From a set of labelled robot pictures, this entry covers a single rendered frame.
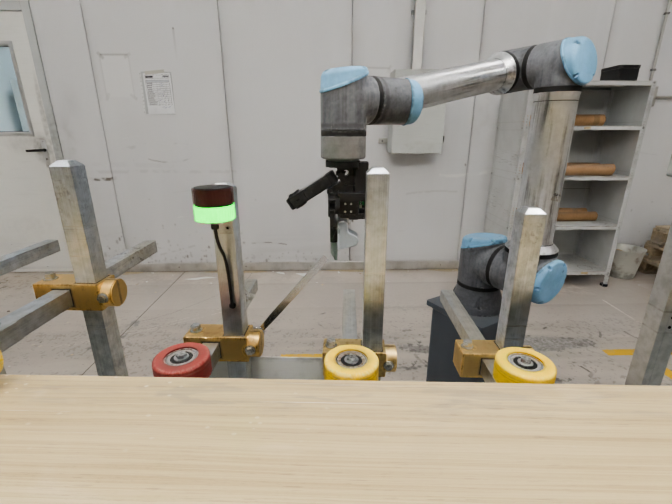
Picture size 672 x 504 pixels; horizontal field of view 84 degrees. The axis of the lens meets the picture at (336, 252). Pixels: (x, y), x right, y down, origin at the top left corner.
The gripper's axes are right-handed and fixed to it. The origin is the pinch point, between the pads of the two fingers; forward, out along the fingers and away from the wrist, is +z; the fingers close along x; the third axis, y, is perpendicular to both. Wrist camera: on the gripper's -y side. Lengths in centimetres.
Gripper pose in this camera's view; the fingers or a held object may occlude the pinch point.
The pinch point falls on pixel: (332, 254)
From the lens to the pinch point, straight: 81.0
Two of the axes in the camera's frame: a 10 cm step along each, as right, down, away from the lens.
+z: 0.0, 9.5, 3.1
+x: 0.0, -3.1, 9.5
